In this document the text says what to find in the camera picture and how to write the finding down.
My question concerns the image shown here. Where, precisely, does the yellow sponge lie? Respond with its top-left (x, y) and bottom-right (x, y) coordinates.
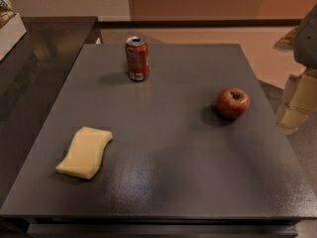
top-left (55, 127), bottom-right (113, 180)

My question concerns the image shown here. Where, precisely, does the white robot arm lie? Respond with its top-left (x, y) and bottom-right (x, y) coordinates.
top-left (276, 5), bottom-right (317, 135)

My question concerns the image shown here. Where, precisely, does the red coke can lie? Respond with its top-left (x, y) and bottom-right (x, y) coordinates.
top-left (125, 36), bottom-right (150, 81)

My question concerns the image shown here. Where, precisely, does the red apple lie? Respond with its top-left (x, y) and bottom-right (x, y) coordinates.
top-left (216, 87), bottom-right (250, 120)

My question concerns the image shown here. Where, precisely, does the dark side counter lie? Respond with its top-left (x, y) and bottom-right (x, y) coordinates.
top-left (0, 16), bottom-right (97, 205)

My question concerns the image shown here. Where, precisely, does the white box on counter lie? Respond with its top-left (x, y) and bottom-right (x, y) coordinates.
top-left (0, 0), bottom-right (27, 61)

